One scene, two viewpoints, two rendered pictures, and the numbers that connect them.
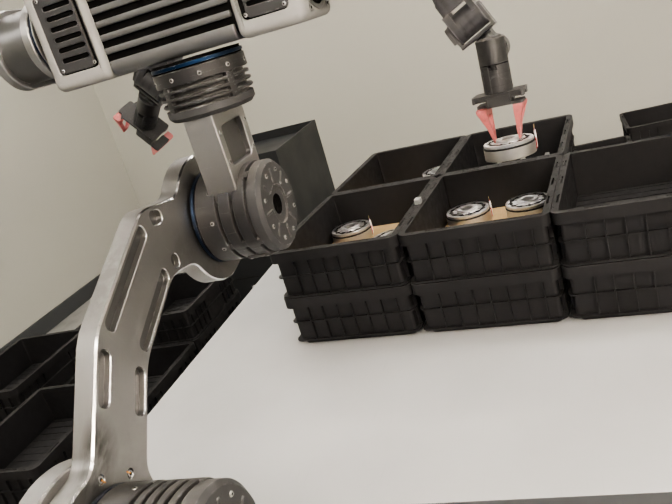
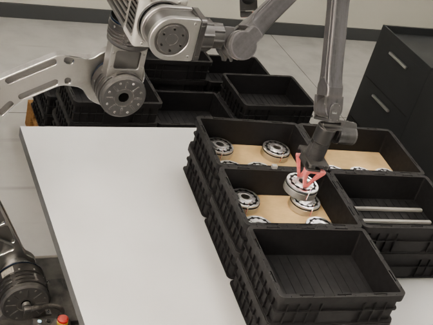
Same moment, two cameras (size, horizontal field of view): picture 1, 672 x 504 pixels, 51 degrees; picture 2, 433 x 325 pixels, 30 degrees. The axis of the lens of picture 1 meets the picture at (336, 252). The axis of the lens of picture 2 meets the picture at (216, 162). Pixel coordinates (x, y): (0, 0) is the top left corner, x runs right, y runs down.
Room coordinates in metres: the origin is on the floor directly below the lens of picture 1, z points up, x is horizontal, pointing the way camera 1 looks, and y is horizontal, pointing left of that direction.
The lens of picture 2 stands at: (-0.37, -1.50, 2.31)
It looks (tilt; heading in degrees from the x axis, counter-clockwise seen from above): 32 degrees down; 39
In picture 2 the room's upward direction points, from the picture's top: 17 degrees clockwise
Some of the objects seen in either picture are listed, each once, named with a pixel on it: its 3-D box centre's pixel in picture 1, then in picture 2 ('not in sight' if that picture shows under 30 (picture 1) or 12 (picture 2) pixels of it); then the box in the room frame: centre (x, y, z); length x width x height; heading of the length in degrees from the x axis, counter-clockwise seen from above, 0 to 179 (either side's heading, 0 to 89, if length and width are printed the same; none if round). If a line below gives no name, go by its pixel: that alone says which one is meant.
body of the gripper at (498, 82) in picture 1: (497, 82); (316, 150); (1.41, -0.40, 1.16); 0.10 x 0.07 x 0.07; 63
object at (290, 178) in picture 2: (508, 141); (302, 183); (1.41, -0.40, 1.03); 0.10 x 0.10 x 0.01
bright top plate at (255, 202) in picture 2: not in sight; (244, 198); (1.39, -0.23, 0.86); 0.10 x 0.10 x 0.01
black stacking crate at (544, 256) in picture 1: (491, 219); (284, 211); (1.46, -0.34, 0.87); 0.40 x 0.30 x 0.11; 154
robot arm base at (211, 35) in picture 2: not in sight; (205, 34); (1.09, -0.16, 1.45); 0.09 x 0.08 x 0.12; 70
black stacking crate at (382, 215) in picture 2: (513, 165); (390, 214); (1.82, -0.52, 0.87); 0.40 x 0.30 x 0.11; 154
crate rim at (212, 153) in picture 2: (358, 217); (259, 145); (1.59, -0.07, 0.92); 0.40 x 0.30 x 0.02; 154
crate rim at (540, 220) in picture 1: (486, 197); (288, 198); (1.46, -0.34, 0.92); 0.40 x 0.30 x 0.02; 154
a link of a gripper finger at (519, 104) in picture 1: (509, 116); (308, 171); (1.41, -0.41, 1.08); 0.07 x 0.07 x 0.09; 63
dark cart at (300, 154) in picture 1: (280, 233); (418, 122); (3.33, 0.23, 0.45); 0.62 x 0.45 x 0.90; 160
